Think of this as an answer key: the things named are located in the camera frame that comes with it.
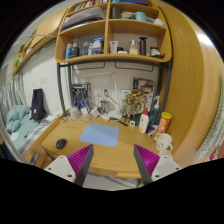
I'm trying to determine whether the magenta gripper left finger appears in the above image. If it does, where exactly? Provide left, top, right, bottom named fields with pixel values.
left=44, top=143, right=95, bottom=187

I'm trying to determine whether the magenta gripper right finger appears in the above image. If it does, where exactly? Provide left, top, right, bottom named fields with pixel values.
left=133, top=143, right=183, bottom=186

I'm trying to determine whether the black computer mouse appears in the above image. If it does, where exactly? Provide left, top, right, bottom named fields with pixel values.
left=56, top=139, right=67, bottom=149

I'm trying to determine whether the blue mouse pad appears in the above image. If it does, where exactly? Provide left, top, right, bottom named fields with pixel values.
left=80, top=124, right=119, bottom=147

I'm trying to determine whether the white ceramic mug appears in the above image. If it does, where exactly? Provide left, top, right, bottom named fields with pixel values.
left=156, top=133, right=173, bottom=151

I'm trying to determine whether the white glue bottle red cap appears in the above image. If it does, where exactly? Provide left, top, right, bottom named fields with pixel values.
left=139, top=108, right=149, bottom=133

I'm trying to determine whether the yellow red snack can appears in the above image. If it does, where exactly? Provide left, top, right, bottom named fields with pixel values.
left=157, top=112, right=172, bottom=134

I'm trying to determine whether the blue spray bottle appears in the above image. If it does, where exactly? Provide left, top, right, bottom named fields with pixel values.
left=150, top=96, right=160, bottom=124

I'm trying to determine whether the tan robot figure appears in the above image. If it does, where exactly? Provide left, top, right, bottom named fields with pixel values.
left=121, top=94, right=136, bottom=123

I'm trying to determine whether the black backpack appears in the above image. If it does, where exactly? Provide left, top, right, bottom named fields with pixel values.
left=31, top=89, right=46, bottom=121

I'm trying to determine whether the robot model kit box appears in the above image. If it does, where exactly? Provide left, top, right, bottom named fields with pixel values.
left=72, top=83, right=91, bottom=110

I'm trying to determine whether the teal blanket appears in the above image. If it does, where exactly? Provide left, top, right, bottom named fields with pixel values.
left=6, top=105, right=29, bottom=134

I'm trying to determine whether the blue bottle on shelf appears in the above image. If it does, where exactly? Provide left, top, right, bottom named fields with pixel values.
left=65, top=43, right=72, bottom=60

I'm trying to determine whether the white lotion bottle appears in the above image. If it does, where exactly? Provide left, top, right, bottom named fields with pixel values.
left=129, top=40, right=139, bottom=55

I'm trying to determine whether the black thermos bottle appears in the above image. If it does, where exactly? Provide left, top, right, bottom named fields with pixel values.
left=139, top=37, right=147, bottom=56

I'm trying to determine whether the white tube on shelf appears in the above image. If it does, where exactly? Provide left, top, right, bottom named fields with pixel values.
left=110, top=41, right=118, bottom=54

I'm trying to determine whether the wooden shelf unit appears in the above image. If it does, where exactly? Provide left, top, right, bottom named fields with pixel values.
left=55, top=0, right=172, bottom=64

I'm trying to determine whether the teal cup on shelf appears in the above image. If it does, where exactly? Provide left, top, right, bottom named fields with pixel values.
left=135, top=12, right=147, bottom=22

